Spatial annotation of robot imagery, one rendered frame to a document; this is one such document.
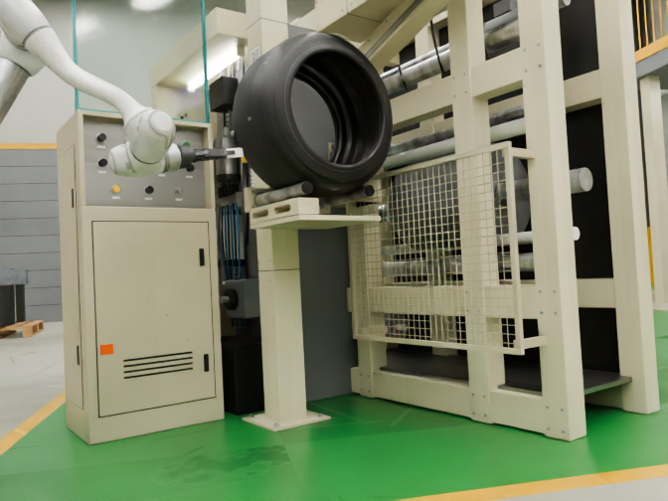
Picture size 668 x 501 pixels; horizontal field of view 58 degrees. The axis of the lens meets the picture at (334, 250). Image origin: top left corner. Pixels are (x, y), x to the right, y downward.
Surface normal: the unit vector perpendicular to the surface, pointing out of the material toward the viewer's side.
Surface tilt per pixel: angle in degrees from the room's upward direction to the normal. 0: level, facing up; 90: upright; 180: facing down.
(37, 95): 90
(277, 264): 90
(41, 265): 90
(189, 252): 90
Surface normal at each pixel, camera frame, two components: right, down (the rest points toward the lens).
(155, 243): 0.58, -0.06
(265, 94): -0.21, -0.07
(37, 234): 0.20, -0.04
